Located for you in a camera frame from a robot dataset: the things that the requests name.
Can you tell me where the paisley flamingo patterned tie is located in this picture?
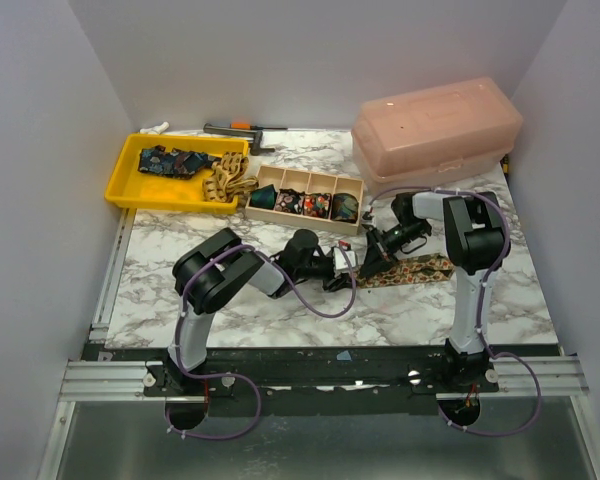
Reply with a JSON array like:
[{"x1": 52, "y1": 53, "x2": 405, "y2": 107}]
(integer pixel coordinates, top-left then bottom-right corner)
[{"x1": 356, "y1": 253, "x2": 455, "y2": 289}]

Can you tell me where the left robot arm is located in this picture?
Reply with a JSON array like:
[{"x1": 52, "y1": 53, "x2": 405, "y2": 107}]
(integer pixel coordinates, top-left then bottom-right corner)
[{"x1": 167, "y1": 228, "x2": 357, "y2": 395}]

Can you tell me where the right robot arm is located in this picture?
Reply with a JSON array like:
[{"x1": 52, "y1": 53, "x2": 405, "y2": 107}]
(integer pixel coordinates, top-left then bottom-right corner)
[{"x1": 359, "y1": 190, "x2": 511, "y2": 392}]

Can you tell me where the green feather rolled tie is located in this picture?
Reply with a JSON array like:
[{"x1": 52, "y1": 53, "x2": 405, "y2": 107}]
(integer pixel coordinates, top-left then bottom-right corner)
[{"x1": 330, "y1": 192, "x2": 359, "y2": 224}]

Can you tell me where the red floral rolled tie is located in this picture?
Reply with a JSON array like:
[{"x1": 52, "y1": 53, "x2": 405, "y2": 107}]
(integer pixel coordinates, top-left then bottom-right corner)
[{"x1": 303, "y1": 193, "x2": 332, "y2": 219}]

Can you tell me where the wooden compartment organizer box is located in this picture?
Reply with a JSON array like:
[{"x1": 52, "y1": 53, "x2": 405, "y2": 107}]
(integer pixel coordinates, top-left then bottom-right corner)
[{"x1": 245, "y1": 165, "x2": 365, "y2": 236}]

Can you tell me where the black floral rolled tie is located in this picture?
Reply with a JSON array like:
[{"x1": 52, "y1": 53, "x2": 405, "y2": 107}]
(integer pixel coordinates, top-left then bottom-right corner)
[{"x1": 274, "y1": 189, "x2": 305, "y2": 215}]

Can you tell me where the dark green rolled tie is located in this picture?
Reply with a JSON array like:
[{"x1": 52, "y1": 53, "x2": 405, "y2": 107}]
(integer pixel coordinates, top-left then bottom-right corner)
[{"x1": 249, "y1": 184, "x2": 278, "y2": 210}]

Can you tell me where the pink translucent plastic box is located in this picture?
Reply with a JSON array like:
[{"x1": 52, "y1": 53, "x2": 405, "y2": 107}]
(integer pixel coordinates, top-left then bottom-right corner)
[{"x1": 351, "y1": 77, "x2": 523, "y2": 196}]

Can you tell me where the beige beetle patterned tie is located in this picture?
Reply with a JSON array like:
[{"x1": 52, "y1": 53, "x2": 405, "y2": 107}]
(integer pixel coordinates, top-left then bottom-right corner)
[{"x1": 202, "y1": 152, "x2": 259, "y2": 203}]

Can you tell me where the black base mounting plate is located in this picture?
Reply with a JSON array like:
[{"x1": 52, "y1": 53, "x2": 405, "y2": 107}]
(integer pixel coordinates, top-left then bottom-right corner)
[{"x1": 79, "y1": 344, "x2": 571, "y2": 417}]

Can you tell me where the yellow plastic tray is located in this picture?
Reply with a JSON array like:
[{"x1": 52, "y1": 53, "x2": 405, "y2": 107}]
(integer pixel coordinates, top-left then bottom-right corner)
[{"x1": 104, "y1": 133, "x2": 248, "y2": 215}]

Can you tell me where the navy floral patterned tie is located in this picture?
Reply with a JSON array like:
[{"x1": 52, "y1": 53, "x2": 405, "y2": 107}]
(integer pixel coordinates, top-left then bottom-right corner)
[{"x1": 137, "y1": 145, "x2": 219, "y2": 180}]

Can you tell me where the white plastic piece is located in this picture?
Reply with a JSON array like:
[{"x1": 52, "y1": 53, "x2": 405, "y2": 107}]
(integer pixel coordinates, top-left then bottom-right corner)
[{"x1": 139, "y1": 121, "x2": 170, "y2": 135}]

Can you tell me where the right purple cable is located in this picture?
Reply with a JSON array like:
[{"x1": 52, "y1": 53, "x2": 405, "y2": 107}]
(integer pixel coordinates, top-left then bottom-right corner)
[{"x1": 367, "y1": 185, "x2": 544, "y2": 437}]

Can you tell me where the purple cable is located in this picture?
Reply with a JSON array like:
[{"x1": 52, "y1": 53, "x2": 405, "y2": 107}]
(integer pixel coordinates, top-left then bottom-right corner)
[
  {"x1": 367, "y1": 185, "x2": 544, "y2": 437},
  {"x1": 164, "y1": 242, "x2": 359, "y2": 442}
]

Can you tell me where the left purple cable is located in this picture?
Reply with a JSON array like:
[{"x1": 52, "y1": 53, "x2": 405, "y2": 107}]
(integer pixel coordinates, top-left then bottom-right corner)
[{"x1": 164, "y1": 242, "x2": 359, "y2": 442}]

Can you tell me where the orange handled tool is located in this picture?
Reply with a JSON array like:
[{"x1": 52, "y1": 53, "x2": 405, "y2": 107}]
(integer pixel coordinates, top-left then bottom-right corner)
[{"x1": 203, "y1": 122, "x2": 287, "y2": 136}]

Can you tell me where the aluminium rail frame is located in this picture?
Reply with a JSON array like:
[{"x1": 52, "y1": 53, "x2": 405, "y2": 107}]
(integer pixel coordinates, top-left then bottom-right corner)
[{"x1": 41, "y1": 210, "x2": 600, "y2": 479}]

